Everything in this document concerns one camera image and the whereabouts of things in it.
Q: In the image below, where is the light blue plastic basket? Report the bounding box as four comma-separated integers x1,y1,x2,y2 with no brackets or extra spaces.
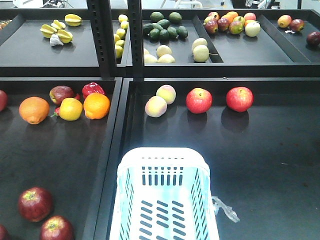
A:
109,147,219,240

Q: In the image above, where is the pale peach front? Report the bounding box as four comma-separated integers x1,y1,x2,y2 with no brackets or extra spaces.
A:
144,96,167,118

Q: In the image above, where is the pale peach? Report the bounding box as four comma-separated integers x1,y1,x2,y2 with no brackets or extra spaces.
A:
156,84,176,105
144,96,167,118

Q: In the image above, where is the pale peach back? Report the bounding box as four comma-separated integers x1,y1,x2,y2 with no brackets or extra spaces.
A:
156,84,176,105

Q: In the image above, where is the red apple middle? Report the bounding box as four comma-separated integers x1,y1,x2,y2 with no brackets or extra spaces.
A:
185,87,213,114

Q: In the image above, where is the orange right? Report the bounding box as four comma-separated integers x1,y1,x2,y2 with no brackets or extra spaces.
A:
83,92,111,120

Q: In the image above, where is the orange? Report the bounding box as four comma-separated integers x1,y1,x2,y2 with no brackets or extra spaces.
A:
83,92,111,120
18,96,50,125

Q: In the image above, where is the red bell pepper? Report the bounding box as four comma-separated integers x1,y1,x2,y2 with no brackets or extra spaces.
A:
81,82,106,99

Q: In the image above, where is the red apple right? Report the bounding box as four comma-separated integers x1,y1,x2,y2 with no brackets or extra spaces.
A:
226,86,254,113

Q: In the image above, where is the black wooden produce stand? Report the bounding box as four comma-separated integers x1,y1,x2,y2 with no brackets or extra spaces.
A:
0,4,320,240

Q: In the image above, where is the yellow apple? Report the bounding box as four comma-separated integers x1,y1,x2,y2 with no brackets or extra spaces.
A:
59,97,83,121

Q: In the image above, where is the clear plastic strip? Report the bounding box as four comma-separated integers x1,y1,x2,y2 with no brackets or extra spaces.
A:
211,196,240,223

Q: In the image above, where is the red chili pepper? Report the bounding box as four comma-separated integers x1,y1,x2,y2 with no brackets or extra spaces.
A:
51,107,60,117

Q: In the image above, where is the dark red apple back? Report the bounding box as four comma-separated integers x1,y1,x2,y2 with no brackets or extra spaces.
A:
49,85,75,106

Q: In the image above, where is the dark red apple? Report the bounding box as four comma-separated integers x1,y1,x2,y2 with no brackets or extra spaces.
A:
49,85,75,106
17,187,54,223
39,215,75,240

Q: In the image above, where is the orange left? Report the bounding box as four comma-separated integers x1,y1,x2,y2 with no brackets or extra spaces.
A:
18,96,50,125

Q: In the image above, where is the white garlic bulb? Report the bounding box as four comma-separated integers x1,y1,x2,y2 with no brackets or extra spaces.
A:
49,34,64,47

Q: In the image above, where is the yellow starfruit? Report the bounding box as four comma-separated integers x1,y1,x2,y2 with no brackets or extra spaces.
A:
64,13,83,27

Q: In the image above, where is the dark red apple front left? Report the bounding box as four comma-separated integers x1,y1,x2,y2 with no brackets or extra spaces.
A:
17,187,54,223

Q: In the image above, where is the dark red apple bottom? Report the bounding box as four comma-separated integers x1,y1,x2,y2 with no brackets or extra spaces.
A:
39,215,75,240

